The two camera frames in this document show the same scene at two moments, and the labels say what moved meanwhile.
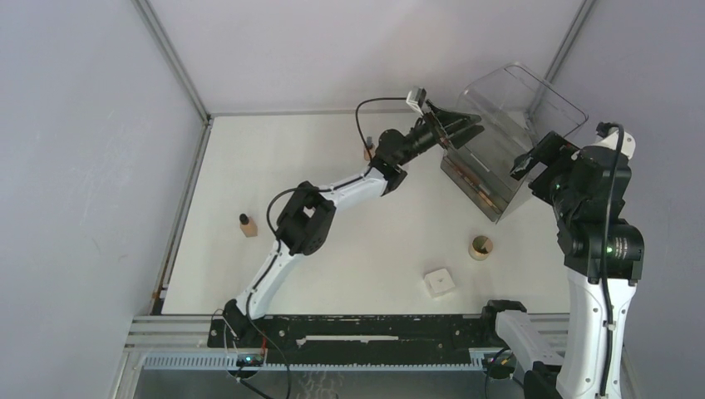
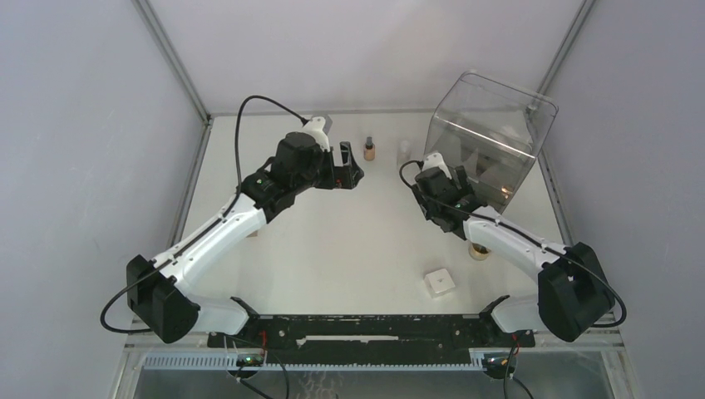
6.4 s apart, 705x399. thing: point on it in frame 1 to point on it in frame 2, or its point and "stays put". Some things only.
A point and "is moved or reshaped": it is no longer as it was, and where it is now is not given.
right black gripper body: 558,152 to 429,214
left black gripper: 436,118 to 344,177
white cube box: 438,283 stays put
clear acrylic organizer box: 517,107 is moved or reshaped
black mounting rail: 319,332 stays put
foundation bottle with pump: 371,149 stays put
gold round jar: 480,248 stays put
